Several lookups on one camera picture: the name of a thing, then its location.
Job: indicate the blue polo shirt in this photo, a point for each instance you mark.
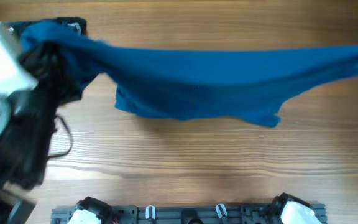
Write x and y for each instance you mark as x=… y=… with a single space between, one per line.
x=193 y=84

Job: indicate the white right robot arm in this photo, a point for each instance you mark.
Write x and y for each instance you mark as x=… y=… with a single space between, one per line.
x=287 y=209

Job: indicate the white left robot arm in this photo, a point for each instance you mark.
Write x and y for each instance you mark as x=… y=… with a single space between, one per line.
x=33 y=85

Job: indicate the black folded garment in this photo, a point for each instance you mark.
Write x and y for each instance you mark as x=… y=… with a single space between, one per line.
x=77 y=24

